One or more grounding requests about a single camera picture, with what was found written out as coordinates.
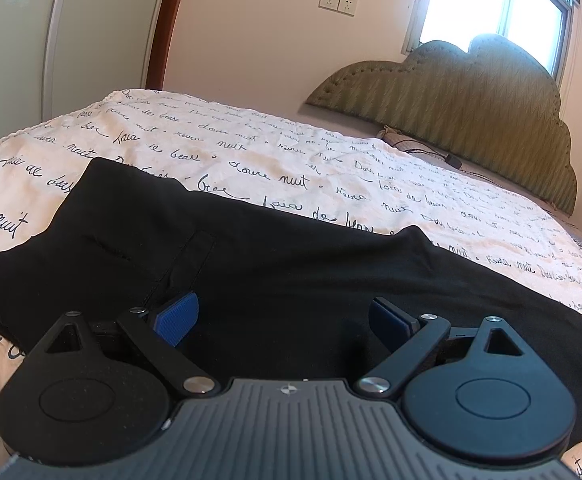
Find brown wooden door frame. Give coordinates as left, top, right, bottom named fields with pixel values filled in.
left=146, top=0, right=181, bottom=90

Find olive scalloped headboard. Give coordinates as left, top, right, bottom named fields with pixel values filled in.
left=306, top=35, right=578, bottom=214

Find black pants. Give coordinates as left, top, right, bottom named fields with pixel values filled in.
left=0, top=158, right=582, bottom=442

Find white wardrobe door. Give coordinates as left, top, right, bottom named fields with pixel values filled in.
left=0, top=0, right=162, bottom=138

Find white wall socket plate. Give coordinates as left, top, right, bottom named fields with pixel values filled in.
left=318, top=0, right=340, bottom=11

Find bright window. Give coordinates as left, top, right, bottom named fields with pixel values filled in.
left=403, top=0, right=580, bottom=79

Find black cable on bed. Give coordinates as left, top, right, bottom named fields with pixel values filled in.
left=380, top=123, right=464, bottom=169

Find white script-print bedspread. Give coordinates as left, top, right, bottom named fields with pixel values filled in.
left=0, top=88, right=582, bottom=480

